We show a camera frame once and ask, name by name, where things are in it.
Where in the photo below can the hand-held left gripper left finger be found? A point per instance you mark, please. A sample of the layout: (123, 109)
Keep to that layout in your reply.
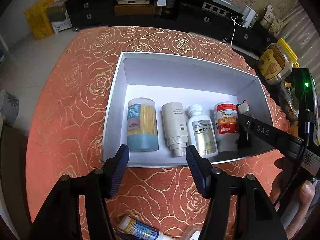
(120, 172)

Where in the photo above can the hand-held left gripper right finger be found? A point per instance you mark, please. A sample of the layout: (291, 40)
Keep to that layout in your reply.
(197, 175)

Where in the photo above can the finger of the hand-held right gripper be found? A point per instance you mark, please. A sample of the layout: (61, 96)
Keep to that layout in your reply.
(262, 132)
(243, 141)

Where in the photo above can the white bottle red orange label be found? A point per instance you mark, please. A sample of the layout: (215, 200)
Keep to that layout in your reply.
(225, 127)

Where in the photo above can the white bottle gold label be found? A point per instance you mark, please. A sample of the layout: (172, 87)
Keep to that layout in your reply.
(202, 135)

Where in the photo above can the cotton swab jar blue lid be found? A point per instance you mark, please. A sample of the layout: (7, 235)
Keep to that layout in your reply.
(142, 125)

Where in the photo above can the grey pump bottle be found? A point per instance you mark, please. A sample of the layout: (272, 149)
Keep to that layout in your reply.
(175, 125)

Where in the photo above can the blue label spray bottle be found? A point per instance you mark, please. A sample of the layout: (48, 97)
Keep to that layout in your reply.
(140, 230)

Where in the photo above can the white cardboard box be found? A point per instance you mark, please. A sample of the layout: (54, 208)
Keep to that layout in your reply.
(187, 77)

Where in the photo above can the person's right hand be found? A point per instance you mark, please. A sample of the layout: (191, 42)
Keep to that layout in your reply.
(306, 192)

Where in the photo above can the yellow label snack jar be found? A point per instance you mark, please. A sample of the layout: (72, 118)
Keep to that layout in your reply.
(272, 65)

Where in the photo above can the orange rose tablecloth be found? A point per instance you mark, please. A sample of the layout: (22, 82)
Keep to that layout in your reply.
(75, 105)

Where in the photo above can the patterned gift bags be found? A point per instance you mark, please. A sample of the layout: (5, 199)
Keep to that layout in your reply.
(271, 20)

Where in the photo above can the white charging device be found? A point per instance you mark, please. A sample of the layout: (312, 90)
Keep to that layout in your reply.
(248, 16)

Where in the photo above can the grey power strip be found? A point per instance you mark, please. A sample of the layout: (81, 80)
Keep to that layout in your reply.
(215, 7)

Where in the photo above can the grey floral stool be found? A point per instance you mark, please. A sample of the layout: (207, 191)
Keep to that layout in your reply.
(8, 105)

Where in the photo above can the black TV cabinet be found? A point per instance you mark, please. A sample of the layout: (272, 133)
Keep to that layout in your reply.
(190, 15)

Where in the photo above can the dark cup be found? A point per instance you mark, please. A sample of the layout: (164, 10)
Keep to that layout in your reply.
(171, 1)

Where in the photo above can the small grey box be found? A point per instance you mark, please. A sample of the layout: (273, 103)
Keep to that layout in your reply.
(161, 2)

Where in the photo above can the yellow plastic crate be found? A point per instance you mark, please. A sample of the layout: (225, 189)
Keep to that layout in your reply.
(40, 17)

